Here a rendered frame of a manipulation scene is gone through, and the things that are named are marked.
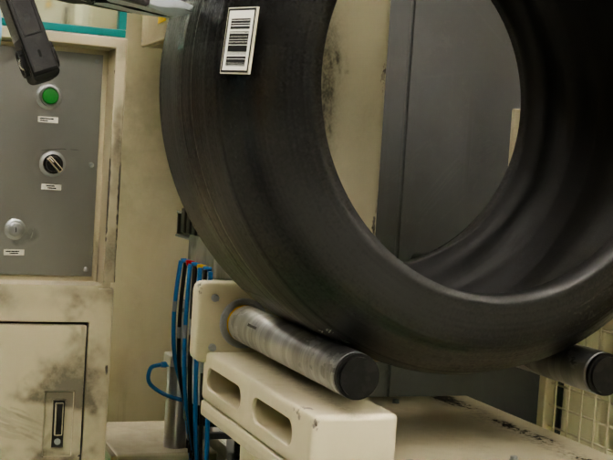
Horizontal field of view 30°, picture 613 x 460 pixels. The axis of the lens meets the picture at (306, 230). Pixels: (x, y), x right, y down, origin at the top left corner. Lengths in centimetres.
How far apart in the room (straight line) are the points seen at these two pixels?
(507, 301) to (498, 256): 31
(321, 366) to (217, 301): 31
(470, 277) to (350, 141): 23
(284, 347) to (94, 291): 59
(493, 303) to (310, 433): 22
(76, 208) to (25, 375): 26
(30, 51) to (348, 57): 51
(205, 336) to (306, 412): 33
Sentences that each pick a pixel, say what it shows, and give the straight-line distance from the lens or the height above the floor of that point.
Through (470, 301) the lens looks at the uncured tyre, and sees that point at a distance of 111.
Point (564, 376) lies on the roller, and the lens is 125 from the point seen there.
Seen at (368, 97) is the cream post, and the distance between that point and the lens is 147.
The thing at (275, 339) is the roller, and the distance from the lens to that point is 123.
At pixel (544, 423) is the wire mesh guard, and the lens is 166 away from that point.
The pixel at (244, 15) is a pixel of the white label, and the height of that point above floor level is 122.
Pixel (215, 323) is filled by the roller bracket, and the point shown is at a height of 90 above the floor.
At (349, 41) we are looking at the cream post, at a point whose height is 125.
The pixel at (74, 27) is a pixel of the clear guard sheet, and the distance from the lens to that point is 175.
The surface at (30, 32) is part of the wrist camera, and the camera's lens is 107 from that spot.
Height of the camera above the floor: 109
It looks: 3 degrees down
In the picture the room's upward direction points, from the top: 4 degrees clockwise
